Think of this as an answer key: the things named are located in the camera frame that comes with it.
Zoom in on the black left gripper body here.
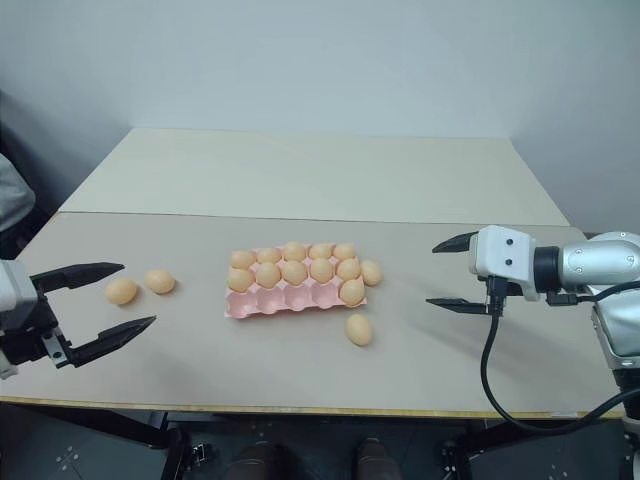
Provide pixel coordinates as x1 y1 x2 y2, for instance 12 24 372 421
0 285 76 371

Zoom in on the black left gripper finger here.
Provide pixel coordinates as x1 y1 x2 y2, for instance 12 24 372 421
65 315 158 370
28 262 126 301

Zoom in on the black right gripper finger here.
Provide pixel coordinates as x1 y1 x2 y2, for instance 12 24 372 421
425 297 494 316
431 230 482 254

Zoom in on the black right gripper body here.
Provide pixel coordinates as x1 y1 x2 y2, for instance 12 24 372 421
480 273 524 317

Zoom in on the pink egg tray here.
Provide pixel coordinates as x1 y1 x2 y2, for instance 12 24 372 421
222 243 370 320

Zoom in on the black table leg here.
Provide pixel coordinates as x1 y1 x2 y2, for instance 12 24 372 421
457 418 509 454
102 409 172 449

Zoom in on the gray padded object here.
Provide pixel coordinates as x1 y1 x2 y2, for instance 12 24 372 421
0 151 37 234

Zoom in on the dark brown rounded shape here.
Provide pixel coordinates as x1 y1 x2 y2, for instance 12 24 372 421
355 436 397 480
233 442 287 480

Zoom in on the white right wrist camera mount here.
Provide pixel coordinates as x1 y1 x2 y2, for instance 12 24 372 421
467 225 542 303

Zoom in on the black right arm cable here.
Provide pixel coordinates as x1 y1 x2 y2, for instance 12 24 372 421
480 277 636 434

